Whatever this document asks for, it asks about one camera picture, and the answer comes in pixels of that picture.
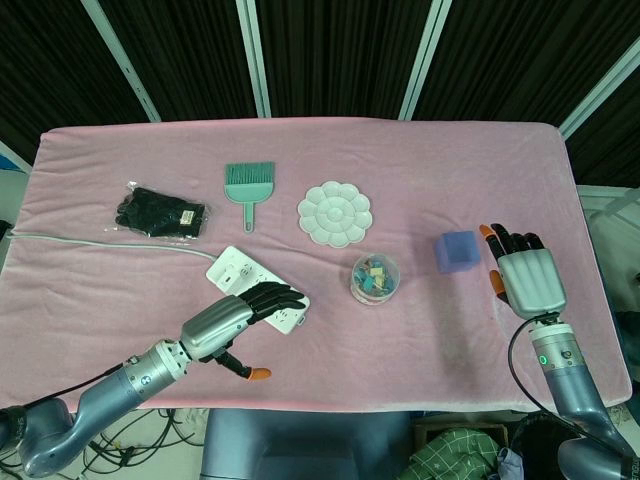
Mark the black pleated curtain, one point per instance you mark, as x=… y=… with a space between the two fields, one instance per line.
x=340 y=50

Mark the pink table cloth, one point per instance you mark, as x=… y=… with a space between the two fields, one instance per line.
x=350 y=350

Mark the brown cardboard box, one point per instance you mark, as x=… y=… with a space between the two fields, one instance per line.
x=465 y=427

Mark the white power strip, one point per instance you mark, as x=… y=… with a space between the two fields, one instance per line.
x=250 y=272

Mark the purple foam cube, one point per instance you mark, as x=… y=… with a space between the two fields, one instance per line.
x=456 y=252

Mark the white flower paint palette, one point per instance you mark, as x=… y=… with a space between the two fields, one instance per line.
x=335 y=214

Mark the black gloves in plastic bag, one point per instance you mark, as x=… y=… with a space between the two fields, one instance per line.
x=160 y=212

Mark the teal hand brush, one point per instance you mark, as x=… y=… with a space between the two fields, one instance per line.
x=248 y=192

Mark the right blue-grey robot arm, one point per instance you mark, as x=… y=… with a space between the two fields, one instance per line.
x=565 y=370

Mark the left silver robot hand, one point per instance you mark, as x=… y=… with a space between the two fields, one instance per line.
x=215 y=325

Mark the blue-grey robot torso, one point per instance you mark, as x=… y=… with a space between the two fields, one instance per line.
x=300 y=445

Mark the white frame post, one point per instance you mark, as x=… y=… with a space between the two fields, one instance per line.
x=600 y=90
x=125 y=65
x=254 y=55
x=425 y=55

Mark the green checked cloth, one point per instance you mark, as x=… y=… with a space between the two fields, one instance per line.
x=450 y=457

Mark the clear jar of clips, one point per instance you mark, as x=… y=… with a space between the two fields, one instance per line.
x=375 y=280

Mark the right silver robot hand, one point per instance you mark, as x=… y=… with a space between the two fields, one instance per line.
x=532 y=280

